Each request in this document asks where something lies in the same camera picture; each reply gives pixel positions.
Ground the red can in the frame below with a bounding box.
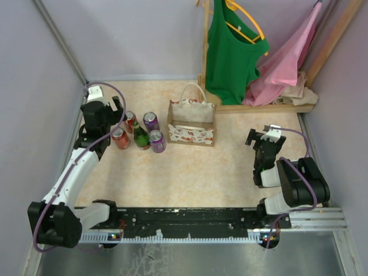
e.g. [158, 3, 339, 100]
[111, 127, 131, 150]
[124, 111, 136, 134]

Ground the purple can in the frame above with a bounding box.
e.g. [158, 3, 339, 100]
[149, 130, 166, 153]
[143, 112, 160, 133]

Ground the green glass bottle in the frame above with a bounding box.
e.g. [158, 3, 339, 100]
[132, 121, 150, 150]

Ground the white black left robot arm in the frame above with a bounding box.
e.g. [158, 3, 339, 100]
[27, 96, 127, 253]

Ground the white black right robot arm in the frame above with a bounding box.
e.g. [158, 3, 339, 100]
[245, 125, 330, 228]

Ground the patterned canvas tote bag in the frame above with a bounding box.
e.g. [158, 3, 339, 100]
[166, 82, 217, 147]

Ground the beige cloth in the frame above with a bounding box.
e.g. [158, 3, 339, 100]
[272, 71, 319, 106]

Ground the pink shirt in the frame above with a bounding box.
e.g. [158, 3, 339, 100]
[242, 1, 322, 106]

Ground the wooden clothes rack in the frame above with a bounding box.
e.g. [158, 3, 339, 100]
[198, 1, 366, 114]

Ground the green tank top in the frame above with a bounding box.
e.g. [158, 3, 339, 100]
[206, 1, 269, 105]

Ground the yellow clothes hanger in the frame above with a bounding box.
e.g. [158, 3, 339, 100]
[196, 0, 269, 56]

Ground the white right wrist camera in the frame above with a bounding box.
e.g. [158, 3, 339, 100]
[260, 124, 281, 143]

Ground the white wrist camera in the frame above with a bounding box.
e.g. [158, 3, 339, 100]
[85, 85, 110, 106]
[260, 124, 281, 143]

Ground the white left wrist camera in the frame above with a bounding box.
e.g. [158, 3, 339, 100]
[85, 85, 110, 106]

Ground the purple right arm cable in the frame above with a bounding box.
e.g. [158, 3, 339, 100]
[264, 128, 318, 250]

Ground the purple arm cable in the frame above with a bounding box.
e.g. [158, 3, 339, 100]
[264, 128, 318, 250]
[32, 82, 127, 253]

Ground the aluminium rail frame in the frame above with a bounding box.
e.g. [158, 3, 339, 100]
[22, 0, 357, 276]

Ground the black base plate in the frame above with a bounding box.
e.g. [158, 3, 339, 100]
[93, 207, 277, 238]

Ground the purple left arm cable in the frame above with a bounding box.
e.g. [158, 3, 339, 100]
[32, 82, 127, 253]

